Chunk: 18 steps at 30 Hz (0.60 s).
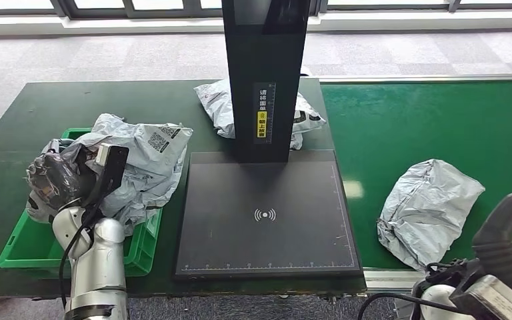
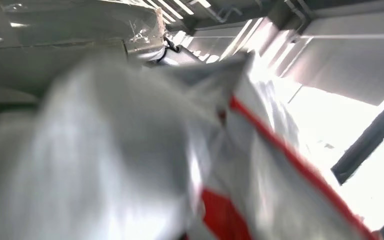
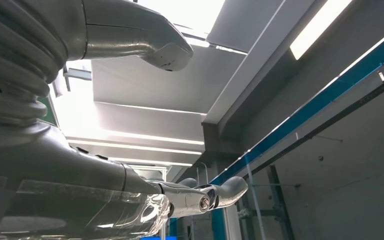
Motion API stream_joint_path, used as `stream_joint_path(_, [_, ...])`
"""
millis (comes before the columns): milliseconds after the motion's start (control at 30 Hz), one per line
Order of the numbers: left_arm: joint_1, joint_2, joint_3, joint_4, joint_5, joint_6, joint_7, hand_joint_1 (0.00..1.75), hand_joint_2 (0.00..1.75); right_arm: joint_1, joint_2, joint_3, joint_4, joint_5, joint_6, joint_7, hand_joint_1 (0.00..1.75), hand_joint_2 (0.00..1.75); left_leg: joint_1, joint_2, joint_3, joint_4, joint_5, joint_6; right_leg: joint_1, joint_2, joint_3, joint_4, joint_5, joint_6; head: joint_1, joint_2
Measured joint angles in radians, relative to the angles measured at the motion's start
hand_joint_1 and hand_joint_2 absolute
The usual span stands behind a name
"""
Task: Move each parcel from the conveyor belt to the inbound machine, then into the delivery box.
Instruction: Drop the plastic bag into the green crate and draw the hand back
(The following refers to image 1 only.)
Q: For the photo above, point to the green plastic crate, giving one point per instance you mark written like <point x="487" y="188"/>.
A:
<point x="26" y="252"/>

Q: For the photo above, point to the dark green table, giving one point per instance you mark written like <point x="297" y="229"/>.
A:
<point x="39" y="106"/>

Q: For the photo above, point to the dark window frame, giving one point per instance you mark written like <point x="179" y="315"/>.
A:
<point x="106" y="11"/>

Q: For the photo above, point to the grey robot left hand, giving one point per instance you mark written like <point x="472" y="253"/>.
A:
<point x="57" y="179"/>

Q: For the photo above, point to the plain grey parcel bag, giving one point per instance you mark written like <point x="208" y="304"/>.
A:
<point x="428" y="207"/>

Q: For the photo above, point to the black inbound scanner machine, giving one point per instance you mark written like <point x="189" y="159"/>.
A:
<point x="265" y="198"/>

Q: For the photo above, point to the green conveyor belt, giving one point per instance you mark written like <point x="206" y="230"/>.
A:
<point x="415" y="123"/>

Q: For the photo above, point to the yellow black instruction label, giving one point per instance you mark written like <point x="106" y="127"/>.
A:
<point x="264" y="119"/>

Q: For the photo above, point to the white parcel bag black stripes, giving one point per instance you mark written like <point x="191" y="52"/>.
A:
<point x="214" y="104"/>

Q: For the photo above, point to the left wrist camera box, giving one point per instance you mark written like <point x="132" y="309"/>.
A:
<point x="112" y="170"/>

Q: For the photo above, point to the aluminium conveyor side rail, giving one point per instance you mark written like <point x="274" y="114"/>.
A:
<point x="415" y="78"/>
<point x="388" y="278"/>

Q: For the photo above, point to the white parcel bag promise print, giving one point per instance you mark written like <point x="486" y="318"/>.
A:
<point x="150" y="168"/>

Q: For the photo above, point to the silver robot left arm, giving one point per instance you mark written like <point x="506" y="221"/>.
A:
<point x="101" y="269"/>

